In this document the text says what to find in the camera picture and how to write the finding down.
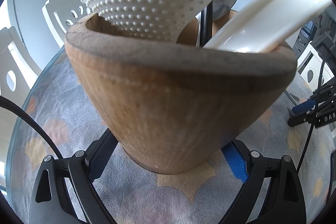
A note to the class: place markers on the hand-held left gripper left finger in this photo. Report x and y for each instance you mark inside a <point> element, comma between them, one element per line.
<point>101,158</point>

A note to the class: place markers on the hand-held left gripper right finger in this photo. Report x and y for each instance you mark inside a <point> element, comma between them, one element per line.
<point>236,163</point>

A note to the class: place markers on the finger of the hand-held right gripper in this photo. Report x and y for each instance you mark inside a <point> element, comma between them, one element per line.
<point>304,107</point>
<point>309,119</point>

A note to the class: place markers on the wooden utensil holder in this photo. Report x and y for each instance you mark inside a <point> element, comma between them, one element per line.
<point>170,98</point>

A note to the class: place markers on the black chopstick gold band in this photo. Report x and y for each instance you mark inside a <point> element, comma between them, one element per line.
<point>206,24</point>

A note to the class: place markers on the white washing machine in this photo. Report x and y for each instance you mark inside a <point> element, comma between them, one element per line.
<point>309,66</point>

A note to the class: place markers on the patterned grey tablecloth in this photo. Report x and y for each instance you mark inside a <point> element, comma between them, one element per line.
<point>170,200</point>

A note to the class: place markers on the white dining chair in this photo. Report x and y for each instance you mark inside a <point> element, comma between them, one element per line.
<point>65,14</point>
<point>15,61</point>

